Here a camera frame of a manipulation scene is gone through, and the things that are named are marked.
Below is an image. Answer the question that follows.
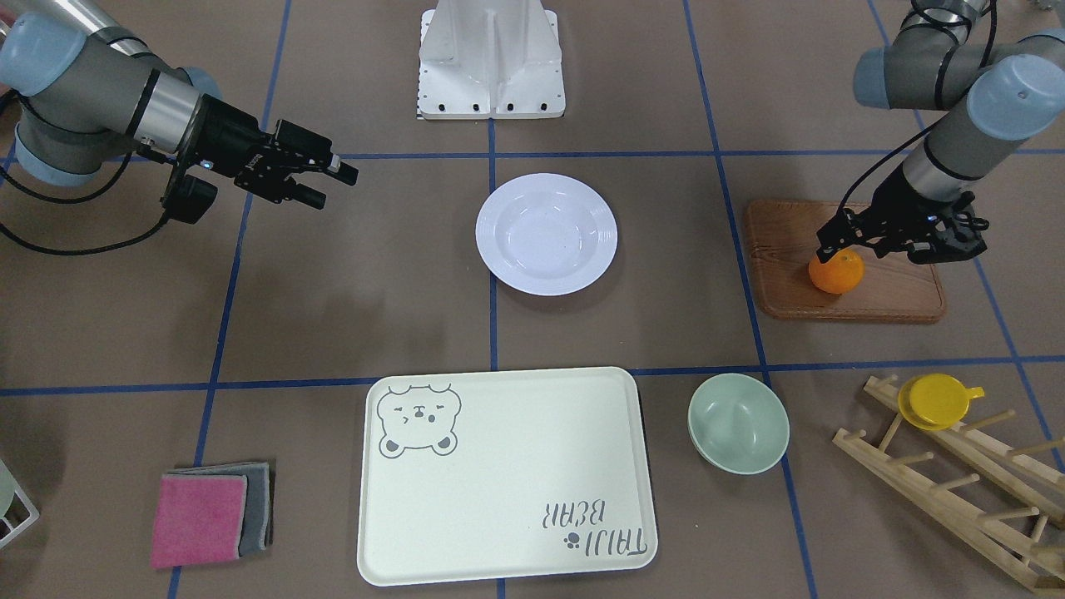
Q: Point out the wooden mug drying rack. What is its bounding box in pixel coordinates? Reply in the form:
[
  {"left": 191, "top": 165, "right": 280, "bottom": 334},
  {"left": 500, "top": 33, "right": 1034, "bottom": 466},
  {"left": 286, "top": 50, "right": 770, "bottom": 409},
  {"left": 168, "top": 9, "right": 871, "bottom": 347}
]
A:
[{"left": 832, "top": 376, "right": 1064, "bottom": 598}]

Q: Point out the yellow mug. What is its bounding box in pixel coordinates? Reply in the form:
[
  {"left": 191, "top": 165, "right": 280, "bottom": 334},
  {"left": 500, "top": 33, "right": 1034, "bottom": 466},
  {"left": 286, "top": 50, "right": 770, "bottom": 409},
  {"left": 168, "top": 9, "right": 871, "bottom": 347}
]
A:
[{"left": 895, "top": 373, "right": 985, "bottom": 431}]

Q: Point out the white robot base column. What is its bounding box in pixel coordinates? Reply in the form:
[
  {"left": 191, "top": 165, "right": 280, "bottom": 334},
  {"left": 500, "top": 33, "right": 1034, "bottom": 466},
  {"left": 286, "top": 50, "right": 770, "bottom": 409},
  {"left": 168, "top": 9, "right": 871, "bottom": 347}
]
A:
[{"left": 416, "top": 1, "right": 567, "bottom": 122}]

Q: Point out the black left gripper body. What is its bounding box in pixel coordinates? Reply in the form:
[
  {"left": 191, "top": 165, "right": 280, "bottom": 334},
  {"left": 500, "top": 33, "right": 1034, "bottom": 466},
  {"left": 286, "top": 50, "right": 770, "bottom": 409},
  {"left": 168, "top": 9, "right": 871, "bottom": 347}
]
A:
[{"left": 839, "top": 171, "right": 954, "bottom": 250}]

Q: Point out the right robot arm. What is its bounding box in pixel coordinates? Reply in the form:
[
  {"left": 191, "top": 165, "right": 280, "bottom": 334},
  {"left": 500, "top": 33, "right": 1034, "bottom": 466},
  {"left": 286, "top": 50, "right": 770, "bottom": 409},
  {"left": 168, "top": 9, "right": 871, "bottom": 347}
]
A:
[{"left": 2, "top": 1, "right": 358, "bottom": 224}]

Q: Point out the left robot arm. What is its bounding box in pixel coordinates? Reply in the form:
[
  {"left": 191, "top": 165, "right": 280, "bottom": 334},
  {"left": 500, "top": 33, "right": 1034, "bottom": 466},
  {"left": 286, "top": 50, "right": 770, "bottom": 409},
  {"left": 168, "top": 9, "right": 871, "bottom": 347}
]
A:
[{"left": 815, "top": 1, "right": 1064, "bottom": 265}]

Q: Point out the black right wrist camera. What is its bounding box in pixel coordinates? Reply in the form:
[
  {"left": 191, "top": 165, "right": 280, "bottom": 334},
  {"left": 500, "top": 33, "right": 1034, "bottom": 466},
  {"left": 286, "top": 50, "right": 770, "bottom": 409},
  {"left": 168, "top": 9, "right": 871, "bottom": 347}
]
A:
[{"left": 161, "top": 171, "right": 218, "bottom": 225}]

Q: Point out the cream bear tray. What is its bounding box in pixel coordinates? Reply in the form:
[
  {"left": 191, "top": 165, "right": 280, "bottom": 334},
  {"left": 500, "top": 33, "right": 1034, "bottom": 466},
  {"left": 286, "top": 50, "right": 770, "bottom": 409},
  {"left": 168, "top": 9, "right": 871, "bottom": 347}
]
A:
[{"left": 357, "top": 367, "right": 659, "bottom": 587}]

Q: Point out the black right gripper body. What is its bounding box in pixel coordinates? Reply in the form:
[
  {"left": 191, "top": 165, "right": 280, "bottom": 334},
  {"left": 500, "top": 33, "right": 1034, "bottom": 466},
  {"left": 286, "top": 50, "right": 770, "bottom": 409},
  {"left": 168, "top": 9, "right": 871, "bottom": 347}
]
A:
[{"left": 190, "top": 95, "right": 333, "bottom": 204}]

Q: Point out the white round plate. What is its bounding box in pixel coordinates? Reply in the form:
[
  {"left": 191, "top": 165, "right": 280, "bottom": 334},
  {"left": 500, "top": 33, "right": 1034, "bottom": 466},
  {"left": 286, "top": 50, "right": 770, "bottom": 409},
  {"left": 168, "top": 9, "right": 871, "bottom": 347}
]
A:
[{"left": 474, "top": 173, "right": 619, "bottom": 297}]

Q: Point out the white cup rack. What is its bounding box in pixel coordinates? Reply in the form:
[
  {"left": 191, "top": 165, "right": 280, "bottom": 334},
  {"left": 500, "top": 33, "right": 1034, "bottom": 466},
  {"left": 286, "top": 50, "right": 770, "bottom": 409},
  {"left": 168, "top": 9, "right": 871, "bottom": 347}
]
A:
[{"left": 1, "top": 460, "right": 40, "bottom": 549}]

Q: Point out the orange fruit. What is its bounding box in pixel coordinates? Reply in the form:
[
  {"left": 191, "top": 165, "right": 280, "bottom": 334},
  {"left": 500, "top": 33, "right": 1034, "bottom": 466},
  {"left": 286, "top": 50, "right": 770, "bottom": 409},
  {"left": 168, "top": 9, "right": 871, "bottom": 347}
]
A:
[{"left": 807, "top": 249, "right": 866, "bottom": 295}]

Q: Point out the pink sponge cloth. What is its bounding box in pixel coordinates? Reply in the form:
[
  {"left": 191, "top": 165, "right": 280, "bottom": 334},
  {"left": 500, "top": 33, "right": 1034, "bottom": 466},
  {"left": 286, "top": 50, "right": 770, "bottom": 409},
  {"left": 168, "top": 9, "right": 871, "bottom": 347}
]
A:
[{"left": 150, "top": 474, "right": 247, "bottom": 569}]

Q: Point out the brown wooden tray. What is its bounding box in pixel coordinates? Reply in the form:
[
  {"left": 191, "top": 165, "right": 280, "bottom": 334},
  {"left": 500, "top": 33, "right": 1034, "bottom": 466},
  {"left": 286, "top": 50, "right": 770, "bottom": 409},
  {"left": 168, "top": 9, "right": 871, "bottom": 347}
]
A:
[{"left": 743, "top": 200, "right": 947, "bottom": 324}]

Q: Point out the light green bowl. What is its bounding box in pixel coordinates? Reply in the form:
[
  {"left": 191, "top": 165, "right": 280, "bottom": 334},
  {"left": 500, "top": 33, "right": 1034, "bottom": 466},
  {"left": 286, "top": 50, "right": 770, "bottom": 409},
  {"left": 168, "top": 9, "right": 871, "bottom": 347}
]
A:
[{"left": 687, "top": 373, "right": 790, "bottom": 475}]

